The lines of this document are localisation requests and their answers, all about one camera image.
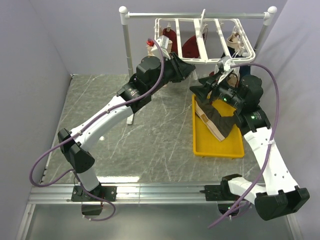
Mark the patterned beige red underwear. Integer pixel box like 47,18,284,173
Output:
226,26,246,56

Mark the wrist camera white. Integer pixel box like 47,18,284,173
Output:
146,35,173,59
214,55,235,85

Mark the white clip drying hanger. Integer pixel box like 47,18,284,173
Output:
154,9,256,65

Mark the aluminium mounting rail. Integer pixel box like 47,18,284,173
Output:
27,182,235,205

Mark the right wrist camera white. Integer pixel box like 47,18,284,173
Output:
214,55,235,85

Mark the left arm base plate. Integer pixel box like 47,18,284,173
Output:
71,185,117,202

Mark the purple cable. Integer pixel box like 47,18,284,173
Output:
207,62,279,230
29,37,166,222

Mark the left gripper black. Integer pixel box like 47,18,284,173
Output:
149,52,197,95

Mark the navy blue underwear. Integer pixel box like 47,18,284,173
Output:
228,47,251,79

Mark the metal clothes rack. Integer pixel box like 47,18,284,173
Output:
124,0,270,125

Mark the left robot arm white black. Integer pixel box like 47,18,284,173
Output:
57,53,196,201

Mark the red lace bra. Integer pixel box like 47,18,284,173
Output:
162,28,200,59

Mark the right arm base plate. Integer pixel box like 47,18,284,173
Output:
199,184,241,202

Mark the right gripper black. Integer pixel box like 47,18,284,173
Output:
189,70,245,110

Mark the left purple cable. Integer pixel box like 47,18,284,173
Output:
29,37,166,222

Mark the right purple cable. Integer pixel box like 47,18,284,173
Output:
207,62,279,230

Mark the brown beige underwear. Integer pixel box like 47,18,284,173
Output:
195,97,236,142

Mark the yellow plastic tray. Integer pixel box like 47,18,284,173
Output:
192,95,245,159

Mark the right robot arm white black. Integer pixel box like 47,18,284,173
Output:
190,74,310,221

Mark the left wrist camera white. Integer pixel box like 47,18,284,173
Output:
146,35,173,59

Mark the beige underwear on hanger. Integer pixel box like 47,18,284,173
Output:
146,40,173,59

